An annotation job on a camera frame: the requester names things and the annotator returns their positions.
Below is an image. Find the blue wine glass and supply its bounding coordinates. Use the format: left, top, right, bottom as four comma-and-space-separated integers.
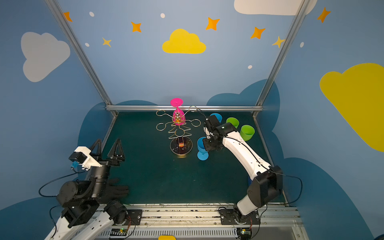
210, 113, 223, 123
197, 137, 209, 161

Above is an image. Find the green wine glass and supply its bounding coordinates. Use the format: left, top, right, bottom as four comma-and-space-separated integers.
240, 125, 256, 141
226, 117, 240, 128

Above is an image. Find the pink wine glass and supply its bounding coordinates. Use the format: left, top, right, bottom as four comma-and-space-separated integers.
170, 98, 186, 126

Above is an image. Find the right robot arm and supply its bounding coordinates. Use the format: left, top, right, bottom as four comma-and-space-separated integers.
203, 120, 283, 216

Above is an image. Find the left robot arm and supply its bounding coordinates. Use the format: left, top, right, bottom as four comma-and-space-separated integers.
46, 139, 132, 240

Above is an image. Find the black glove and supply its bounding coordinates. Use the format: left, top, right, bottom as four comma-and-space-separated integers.
99, 178, 130, 204

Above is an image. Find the left circuit board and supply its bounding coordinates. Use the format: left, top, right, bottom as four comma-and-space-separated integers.
109, 229, 129, 240

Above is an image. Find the circuit board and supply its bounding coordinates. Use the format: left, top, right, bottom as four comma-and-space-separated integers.
236, 228, 252, 240
109, 229, 129, 240

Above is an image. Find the yellow object at bottom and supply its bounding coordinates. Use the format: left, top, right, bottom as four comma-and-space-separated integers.
158, 236, 177, 240

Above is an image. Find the right circuit board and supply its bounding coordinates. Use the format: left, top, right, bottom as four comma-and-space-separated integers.
236, 228, 252, 240

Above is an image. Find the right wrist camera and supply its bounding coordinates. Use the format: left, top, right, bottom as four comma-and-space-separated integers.
204, 115, 220, 136

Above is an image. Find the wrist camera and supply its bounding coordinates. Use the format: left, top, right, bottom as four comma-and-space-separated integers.
69, 146, 102, 171
204, 115, 220, 136

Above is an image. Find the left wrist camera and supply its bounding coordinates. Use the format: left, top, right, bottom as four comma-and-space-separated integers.
69, 146, 102, 171

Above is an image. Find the gold wire glass rack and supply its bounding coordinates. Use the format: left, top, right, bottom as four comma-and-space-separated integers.
156, 109, 202, 158

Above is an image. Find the rear frame bar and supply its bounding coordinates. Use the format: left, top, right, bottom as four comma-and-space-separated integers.
106, 105, 263, 112

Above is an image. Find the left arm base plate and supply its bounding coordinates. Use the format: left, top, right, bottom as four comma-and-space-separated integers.
114, 209, 143, 226

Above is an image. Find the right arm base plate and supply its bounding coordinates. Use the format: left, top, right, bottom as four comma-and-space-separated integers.
218, 208, 261, 225

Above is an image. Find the aluminium rail base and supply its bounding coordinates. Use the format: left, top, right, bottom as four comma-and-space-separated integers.
94, 203, 309, 240

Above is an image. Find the left frame post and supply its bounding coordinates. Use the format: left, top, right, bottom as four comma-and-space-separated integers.
45, 0, 113, 105

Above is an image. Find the frame post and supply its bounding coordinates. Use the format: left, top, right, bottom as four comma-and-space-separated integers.
45, 0, 113, 105
256, 0, 311, 109

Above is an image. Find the right frame post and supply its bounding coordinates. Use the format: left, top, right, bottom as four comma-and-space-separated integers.
256, 0, 311, 109

